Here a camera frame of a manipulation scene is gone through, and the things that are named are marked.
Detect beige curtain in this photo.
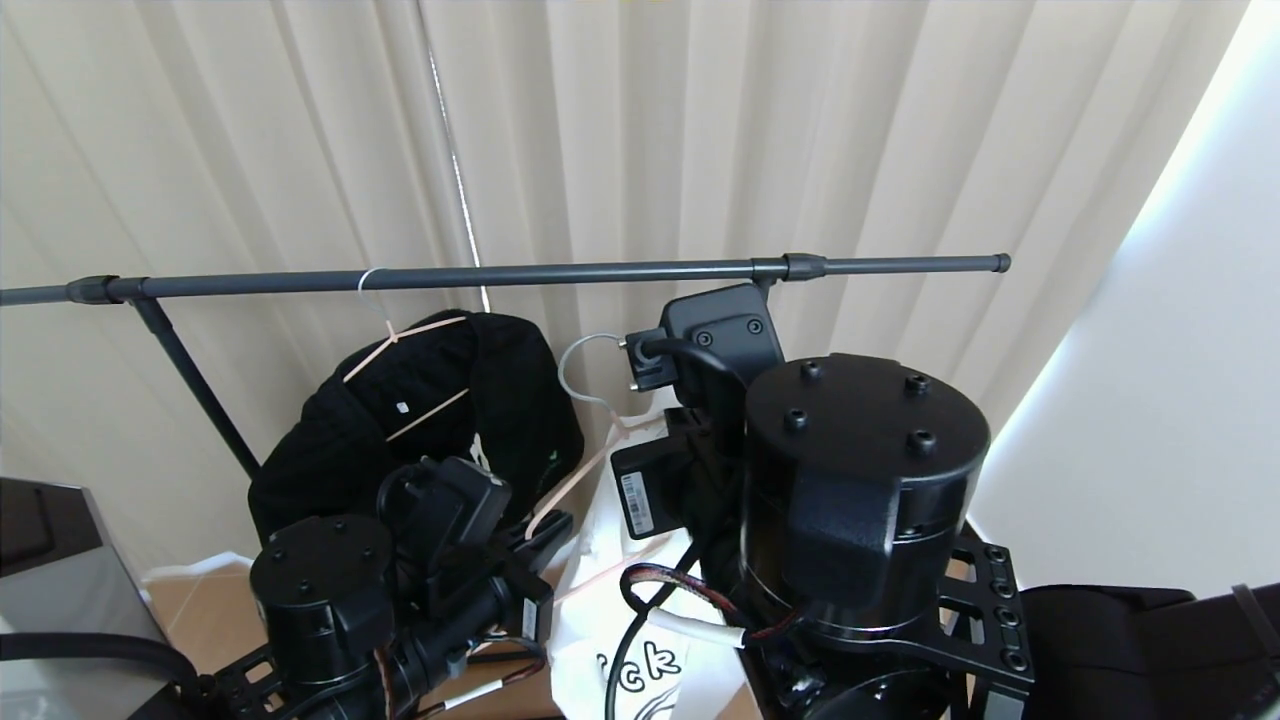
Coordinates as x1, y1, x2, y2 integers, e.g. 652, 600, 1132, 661
0, 0, 1251, 581

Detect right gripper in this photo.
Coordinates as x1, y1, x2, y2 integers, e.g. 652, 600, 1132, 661
610, 405, 747, 591

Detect white printed garment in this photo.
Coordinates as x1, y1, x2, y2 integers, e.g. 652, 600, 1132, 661
547, 408, 763, 720

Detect pink clothes hanger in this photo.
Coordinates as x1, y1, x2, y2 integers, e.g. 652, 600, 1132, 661
524, 333, 683, 603
342, 267, 471, 444

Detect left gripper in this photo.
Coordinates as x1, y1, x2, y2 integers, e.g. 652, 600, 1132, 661
392, 568, 557, 703

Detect black clothes rack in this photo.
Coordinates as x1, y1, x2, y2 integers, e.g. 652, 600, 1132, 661
0, 253, 1012, 483

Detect black shorts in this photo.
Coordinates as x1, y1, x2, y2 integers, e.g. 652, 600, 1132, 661
247, 310, 587, 549

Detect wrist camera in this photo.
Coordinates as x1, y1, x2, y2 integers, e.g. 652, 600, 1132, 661
619, 283, 787, 413
377, 457, 512, 617

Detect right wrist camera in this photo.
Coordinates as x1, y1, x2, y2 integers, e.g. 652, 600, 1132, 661
619, 283, 787, 413

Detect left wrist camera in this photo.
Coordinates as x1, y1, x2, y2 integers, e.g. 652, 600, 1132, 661
377, 457, 512, 617

